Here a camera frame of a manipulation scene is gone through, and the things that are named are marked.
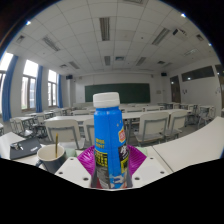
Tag ceiling projector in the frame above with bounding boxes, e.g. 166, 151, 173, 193
171, 27, 189, 39

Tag green chalkboard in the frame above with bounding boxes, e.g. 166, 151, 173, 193
84, 82, 151, 105

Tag large bright window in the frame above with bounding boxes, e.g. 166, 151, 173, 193
21, 59, 40, 111

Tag window with narrow view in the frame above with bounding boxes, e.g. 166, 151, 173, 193
0, 51, 15, 115

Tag wooden stir stick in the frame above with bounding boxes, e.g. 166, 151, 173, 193
54, 132, 60, 158

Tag dark blue mug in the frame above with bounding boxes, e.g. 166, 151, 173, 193
34, 143, 68, 175

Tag dark high wall window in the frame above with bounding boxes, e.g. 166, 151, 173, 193
181, 65, 216, 83

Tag dark brown door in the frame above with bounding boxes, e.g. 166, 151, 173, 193
169, 75, 182, 104

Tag classroom chairs and desks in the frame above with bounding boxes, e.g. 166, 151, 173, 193
9, 101, 224, 148

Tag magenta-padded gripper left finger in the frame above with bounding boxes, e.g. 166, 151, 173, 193
54, 145, 97, 190

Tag small bright window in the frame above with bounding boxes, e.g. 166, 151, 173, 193
47, 68, 59, 108

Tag black notebook case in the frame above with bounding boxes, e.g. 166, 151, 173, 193
8, 137, 43, 161

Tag wide blue curtain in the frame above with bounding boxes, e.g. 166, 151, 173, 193
1, 54, 20, 123

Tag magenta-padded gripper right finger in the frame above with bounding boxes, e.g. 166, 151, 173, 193
127, 145, 167, 189

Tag blue drink bottle white cap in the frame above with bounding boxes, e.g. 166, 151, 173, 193
92, 91, 131, 190

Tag ceiling light panels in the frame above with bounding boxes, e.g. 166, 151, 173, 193
14, 12, 205, 70

